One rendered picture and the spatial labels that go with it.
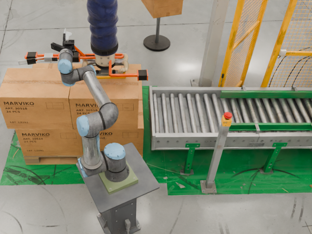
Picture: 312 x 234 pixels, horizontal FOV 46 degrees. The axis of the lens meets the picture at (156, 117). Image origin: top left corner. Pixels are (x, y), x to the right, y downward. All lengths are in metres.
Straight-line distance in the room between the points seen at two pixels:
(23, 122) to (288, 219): 2.64
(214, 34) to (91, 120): 2.47
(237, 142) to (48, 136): 1.80
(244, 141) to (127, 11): 3.45
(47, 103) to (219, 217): 1.91
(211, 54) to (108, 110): 2.47
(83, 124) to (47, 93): 1.25
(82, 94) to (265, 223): 2.07
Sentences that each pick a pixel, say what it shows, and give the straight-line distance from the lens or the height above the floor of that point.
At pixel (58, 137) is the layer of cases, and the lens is 3.67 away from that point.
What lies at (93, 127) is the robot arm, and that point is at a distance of 2.15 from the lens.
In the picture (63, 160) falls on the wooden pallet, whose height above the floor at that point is 0.02.
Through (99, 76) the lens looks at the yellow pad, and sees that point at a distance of 3.16.
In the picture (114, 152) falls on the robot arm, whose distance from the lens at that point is 2.69.
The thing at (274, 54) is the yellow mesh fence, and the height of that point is 0.99.
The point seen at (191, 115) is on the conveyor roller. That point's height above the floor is 0.55.
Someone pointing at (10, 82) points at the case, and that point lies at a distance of 3.53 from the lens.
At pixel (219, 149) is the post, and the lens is 3.35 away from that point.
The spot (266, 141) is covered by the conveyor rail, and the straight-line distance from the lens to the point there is 3.69.
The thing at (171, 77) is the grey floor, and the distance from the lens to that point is 4.97.
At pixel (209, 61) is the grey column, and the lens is 4.52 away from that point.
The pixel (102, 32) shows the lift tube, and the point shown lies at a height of 1.54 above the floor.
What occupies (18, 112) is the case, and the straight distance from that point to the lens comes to 3.50.
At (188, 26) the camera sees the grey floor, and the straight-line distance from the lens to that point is 6.02.
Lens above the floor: 3.14
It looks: 46 degrees down
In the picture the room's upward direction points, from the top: 5 degrees clockwise
